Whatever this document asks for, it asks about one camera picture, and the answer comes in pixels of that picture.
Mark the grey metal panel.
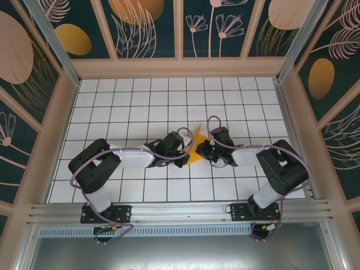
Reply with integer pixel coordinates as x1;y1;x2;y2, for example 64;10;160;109
26;235;343;270

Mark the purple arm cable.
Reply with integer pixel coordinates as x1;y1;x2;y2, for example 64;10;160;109
69;127;195;245
207;114;313;242

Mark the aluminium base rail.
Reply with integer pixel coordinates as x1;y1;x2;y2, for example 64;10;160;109
26;199;335;227

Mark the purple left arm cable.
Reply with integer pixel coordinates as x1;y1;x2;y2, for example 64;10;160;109
69;127;195;245

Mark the slotted grey cable duct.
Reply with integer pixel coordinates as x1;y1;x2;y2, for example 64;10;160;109
38;224;255;238

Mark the aluminium corner post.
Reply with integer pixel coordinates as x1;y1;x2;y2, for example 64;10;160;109
22;0;82;87
276;0;330;84

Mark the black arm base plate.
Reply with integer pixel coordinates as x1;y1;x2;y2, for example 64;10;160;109
229;202;282;223
80;204;133;224

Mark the aluminium frame leg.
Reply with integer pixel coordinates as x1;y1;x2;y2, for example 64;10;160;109
13;224;42;270
320;223;349;270

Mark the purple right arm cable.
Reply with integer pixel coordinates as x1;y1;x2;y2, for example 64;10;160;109
207;114;313;242

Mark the aluminium side rail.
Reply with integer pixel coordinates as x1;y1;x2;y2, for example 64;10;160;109
274;80;320;201

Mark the controller board with yellow connector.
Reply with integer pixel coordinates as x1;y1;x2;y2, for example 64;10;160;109
93;223;124;235
260;222;283;235

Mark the yellow paper sheet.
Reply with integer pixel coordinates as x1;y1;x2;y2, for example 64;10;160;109
182;123;212;169

